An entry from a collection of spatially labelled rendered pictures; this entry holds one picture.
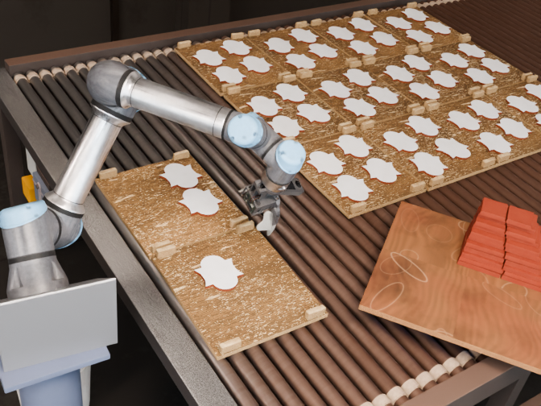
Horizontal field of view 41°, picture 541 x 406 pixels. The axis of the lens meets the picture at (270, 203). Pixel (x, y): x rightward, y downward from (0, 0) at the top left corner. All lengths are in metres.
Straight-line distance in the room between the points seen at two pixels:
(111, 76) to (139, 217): 0.60
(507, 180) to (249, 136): 1.35
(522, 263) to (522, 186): 0.72
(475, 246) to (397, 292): 0.27
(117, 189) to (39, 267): 0.59
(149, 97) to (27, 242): 0.47
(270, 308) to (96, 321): 0.47
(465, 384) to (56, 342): 1.05
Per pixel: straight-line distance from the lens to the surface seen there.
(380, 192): 2.49
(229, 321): 1.95
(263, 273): 2.09
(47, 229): 1.88
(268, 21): 3.51
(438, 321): 1.94
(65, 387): 2.09
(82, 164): 1.95
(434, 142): 2.83
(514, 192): 2.75
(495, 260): 2.11
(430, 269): 2.08
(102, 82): 1.80
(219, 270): 2.07
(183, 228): 2.21
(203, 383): 1.85
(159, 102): 1.74
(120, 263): 2.13
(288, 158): 1.76
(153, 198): 2.32
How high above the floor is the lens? 2.39
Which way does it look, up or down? 38 degrees down
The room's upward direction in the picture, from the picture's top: 8 degrees clockwise
